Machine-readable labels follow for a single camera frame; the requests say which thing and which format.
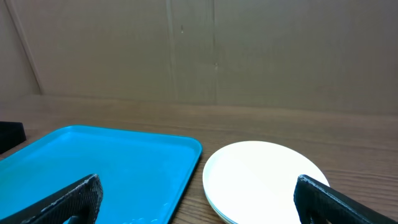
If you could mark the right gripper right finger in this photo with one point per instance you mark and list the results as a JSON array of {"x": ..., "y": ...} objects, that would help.
[{"x": 317, "y": 203}]

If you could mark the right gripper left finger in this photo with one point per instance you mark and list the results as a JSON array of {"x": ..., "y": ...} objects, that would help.
[{"x": 77, "y": 203}]

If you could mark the white plate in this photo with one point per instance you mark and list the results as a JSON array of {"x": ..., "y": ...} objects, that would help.
[{"x": 254, "y": 182}]

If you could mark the teal plastic tray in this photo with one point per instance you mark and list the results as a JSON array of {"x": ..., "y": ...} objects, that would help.
[{"x": 143, "y": 175}]

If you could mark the black plastic tray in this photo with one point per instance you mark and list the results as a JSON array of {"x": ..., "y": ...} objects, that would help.
[{"x": 11, "y": 135}]

